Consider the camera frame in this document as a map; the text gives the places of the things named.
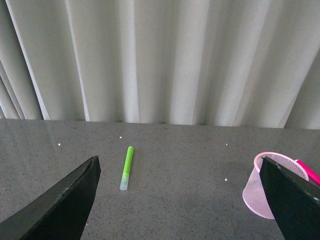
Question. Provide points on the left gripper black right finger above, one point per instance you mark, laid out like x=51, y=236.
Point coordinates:
x=293, y=201

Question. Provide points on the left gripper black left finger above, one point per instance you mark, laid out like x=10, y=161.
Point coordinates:
x=60, y=213

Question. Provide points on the pink highlighter pen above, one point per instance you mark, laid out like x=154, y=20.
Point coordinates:
x=313, y=175

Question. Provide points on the pink mesh cup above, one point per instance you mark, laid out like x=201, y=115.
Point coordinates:
x=253, y=194

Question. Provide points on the green highlighter pen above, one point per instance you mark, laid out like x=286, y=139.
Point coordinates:
x=126, y=169

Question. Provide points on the white pleated curtain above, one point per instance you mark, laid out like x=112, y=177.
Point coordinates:
x=250, y=63

